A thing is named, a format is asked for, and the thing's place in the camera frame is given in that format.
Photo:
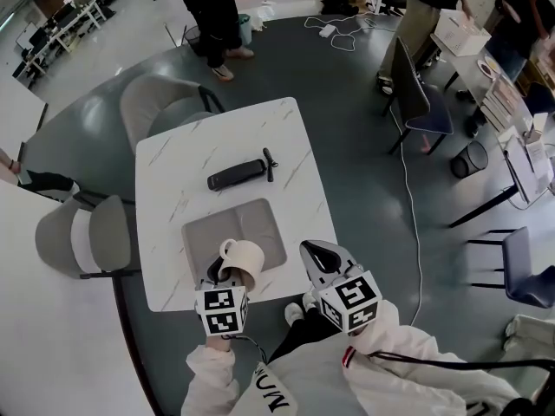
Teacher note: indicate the white jacket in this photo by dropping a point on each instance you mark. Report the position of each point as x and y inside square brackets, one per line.
[529, 334]

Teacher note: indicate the person's left white shoe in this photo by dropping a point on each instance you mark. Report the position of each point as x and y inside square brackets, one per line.
[293, 313]

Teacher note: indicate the person's legs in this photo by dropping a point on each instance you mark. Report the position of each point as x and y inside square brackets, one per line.
[303, 332]

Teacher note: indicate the plate with red food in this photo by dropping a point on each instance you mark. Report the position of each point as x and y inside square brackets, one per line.
[487, 67]

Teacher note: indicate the person's right white shoe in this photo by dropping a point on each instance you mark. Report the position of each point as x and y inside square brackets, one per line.
[310, 301]

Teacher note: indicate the grey and white chair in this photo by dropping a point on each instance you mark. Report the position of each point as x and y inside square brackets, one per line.
[108, 236]

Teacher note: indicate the blue chair black legs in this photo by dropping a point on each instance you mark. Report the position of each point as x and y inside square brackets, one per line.
[524, 271]

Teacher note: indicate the white marble table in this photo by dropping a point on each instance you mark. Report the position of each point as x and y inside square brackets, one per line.
[173, 189]

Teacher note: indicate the grey chair blue seat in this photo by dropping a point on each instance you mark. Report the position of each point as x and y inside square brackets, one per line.
[416, 98]

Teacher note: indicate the person's right forearm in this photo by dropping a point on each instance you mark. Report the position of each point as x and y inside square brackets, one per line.
[399, 349]

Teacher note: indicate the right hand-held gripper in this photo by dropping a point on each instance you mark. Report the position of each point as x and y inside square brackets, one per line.
[351, 301]

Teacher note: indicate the person's left forearm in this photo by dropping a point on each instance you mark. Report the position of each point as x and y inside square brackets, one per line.
[210, 375]

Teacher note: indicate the black oblong case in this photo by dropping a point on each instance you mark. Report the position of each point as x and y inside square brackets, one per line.
[236, 175]

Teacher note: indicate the grey plastic tray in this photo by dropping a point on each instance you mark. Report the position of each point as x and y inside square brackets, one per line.
[256, 223]

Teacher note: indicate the person's torso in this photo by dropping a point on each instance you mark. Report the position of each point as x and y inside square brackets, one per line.
[321, 388]

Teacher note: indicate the small black mesh bin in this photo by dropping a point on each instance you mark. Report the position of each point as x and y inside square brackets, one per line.
[191, 39]

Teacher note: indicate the beige ceramic mug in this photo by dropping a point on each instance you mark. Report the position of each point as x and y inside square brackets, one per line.
[245, 258]

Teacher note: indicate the person's white shoe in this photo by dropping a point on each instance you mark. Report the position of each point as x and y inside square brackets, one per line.
[310, 301]
[293, 313]

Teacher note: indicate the black mesh waste bin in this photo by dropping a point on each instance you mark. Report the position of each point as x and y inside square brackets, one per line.
[469, 159]

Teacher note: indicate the row of white office desks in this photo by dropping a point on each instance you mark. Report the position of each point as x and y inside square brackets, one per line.
[60, 33]

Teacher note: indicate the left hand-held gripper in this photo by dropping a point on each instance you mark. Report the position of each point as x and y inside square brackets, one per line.
[221, 308]

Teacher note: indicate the pale teal waste bin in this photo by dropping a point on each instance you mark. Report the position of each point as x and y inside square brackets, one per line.
[245, 28]

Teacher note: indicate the stack of books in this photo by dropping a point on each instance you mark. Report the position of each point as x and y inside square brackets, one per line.
[503, 102]

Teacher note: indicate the grey upholstered chair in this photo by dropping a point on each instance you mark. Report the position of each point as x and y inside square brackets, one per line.
[156, 102]

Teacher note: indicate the grey desk black legs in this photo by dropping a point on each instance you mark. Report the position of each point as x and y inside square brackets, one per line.
[466, 65]

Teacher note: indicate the white storage box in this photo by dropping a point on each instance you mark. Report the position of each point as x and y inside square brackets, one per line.
[459, 35]

